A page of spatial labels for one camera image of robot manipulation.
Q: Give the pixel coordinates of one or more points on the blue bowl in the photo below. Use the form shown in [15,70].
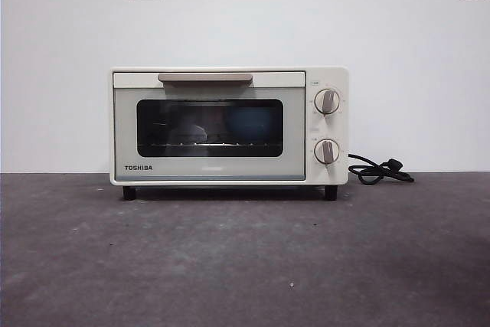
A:
[249,124]

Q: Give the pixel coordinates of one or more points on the beige oven knob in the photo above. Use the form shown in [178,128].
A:
[327,102]
[327,151]

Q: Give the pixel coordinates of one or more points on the cream toaster oven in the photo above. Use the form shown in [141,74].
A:
[329,174]

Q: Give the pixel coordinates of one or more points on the black oven foot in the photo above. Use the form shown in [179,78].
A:
[129,193]
[331,193]

